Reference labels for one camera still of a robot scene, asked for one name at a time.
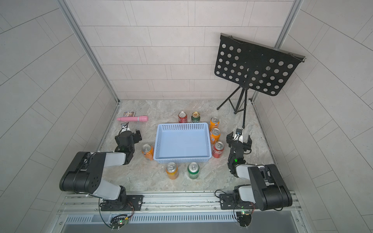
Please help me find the red cola can front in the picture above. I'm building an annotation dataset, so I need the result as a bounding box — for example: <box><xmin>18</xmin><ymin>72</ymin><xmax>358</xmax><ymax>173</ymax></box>
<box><xmin>212</xmin><ymin>141</ymin><xmax>224</xmax><ymax>158</ymax></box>

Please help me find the red cola can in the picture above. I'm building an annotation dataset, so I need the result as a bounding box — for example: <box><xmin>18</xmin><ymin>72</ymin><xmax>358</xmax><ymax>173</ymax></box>
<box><xmin>178</xmin><ymin>111</ymin><xmax>187</xmax><ymax>123</ymax></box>
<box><xmin>212</xmin><ymin>141</ymin><xmax>224</xmax><ymax>158</ymax></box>

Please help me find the orange fanta can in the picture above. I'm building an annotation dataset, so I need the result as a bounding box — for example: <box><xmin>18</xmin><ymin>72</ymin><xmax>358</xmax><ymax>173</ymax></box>
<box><xmin>209</xmin><ymin>117</ymin><xmax>220</xmax><ymax>131</ymax></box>
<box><xmin>210</xmin><ymin>128</ymin><xmax>220</xmax><ymax>144</ymax></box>
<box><xmin>141</xmin><ymin>144</ymin><xmax>154</xmax><ymax>161</ymax></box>

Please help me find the orange fanta can back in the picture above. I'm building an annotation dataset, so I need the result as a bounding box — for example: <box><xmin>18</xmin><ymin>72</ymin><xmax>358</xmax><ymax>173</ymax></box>
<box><xmin>209</xmin><ymin>117</ymin><xmax>220</xmax><ymax>131</ymax></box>

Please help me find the dark green gold-top can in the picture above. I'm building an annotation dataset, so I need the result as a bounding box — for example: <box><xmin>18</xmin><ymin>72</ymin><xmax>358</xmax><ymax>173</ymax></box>
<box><xmin>191</xmin><ymin>112</ymin><xmax>201</xmax><ymax>123</ymax></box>

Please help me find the green sprite can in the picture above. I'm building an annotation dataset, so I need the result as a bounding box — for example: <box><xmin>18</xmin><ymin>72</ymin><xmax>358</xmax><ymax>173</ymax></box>
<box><xmin>187</xmin><ymin>162</ymin><xmax>200</xmax><ymax>179</ymax></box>

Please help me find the yellow orange schweppes can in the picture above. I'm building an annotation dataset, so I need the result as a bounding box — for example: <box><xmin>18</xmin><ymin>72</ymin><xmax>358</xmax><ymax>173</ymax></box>
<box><xmin>166</xmin><ymin>162</ymin><xmax>179</xmax><ymax>180</ymax></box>

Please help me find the red cola can back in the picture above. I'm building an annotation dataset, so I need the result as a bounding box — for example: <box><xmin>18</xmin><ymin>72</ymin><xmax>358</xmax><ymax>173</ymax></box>
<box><xmin>178</xmin><ymin>111</ymin><xmax>187</xmax><ymax>123</ymax></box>

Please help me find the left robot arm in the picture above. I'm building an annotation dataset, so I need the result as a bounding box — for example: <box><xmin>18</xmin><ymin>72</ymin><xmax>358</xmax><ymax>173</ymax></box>
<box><xmin>59</xmin><ymin>130</ymin><xmax>142</xmax><ymax>201</ymax></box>

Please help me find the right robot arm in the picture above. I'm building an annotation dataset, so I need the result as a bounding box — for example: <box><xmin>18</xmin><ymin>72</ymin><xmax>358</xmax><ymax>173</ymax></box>
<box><xmin>226</xmin><ymin>128</ymin><xmax>292</xmax><ymax>211</ymax></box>

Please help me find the light blue plastic basket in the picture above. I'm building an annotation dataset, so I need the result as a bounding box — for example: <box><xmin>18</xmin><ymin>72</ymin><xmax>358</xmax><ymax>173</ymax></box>
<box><xmin>153</xmin><ymin>122</ymin><xmax>212</xmax><ymax>164</ymax></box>

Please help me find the small printed card packet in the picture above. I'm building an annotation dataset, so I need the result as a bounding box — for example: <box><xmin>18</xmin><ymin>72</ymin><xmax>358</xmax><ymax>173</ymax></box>
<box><xmin>122</xmin><ymin>111</ymin><xmax>136</xmax><ymax>117</ymax></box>

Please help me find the pink cylindrical tube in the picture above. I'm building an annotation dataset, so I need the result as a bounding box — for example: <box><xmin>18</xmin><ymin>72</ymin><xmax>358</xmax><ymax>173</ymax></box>
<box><xmin>117</xmin><ymin>116</ymin><xmax>149</xmax><ymax>122</ymax></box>

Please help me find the right circuit board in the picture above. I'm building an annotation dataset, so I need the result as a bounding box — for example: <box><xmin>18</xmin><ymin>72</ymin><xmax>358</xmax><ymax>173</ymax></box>
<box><xmin>236</xmin><ymin>212</ymin><xmax>252</xmax><ymax>228</ymax></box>

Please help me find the circuit board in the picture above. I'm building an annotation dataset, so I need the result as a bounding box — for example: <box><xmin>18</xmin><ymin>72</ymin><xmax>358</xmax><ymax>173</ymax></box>
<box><xmin>236</xmin><ymin>212</ymin><xmax>252</xmax><ymax>228</ymax></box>
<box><xmin>110</xmin><ymin>214</ymin><xmax>130</xmax><ymax>231</ymax></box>

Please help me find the black perforated music stand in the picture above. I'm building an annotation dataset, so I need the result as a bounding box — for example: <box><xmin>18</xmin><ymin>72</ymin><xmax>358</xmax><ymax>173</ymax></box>
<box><xmin>214</xmin><ymin>34</ymin><xmax>306</xmax><ymax>114</ymax></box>

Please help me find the left circuit board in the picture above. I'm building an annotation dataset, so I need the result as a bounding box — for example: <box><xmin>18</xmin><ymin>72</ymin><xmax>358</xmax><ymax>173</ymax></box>
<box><xmin>110</xmin><ymin>214</ymin><xmax>130</xmax><ymax>231</ymax></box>

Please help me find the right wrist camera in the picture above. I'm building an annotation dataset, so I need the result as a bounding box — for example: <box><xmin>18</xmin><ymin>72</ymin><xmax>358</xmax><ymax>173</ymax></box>
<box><xmin>236</xmin><ymin>128</ymin><xmax>243</xmax><ymax>137</ymax></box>

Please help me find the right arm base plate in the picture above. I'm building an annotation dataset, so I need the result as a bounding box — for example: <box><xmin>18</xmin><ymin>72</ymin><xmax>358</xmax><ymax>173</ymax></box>
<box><xmin>217</xmin><ymin>193</ymin><xmax>257</xmax><ymax>210</ymax></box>

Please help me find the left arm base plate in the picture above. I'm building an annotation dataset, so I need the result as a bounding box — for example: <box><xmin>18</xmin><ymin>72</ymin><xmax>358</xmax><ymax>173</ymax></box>
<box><xmin>100</xmin><ymin>195</ymin><xmax>144</xmax><ymax>212</ymax></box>

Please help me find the aluminium rail frame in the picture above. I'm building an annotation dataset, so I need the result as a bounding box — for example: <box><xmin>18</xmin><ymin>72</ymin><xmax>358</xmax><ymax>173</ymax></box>
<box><xmin>55</xmin><ymin>190</ymin><xmax>302</xmax><ymax>223</ymax></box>

